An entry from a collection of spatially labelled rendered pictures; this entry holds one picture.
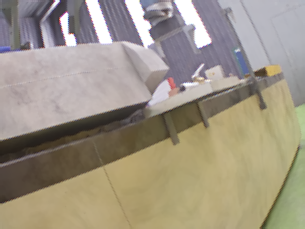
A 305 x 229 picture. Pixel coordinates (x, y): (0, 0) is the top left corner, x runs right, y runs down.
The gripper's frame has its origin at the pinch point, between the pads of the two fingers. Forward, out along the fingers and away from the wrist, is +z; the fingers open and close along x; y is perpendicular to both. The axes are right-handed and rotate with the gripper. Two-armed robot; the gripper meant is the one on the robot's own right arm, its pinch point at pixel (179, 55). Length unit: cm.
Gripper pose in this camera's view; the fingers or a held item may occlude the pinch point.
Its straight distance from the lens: 108.6
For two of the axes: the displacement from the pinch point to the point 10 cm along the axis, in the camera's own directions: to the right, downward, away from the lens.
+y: 5.9, -1.8, 7.9
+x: -7.3, 3.1, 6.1
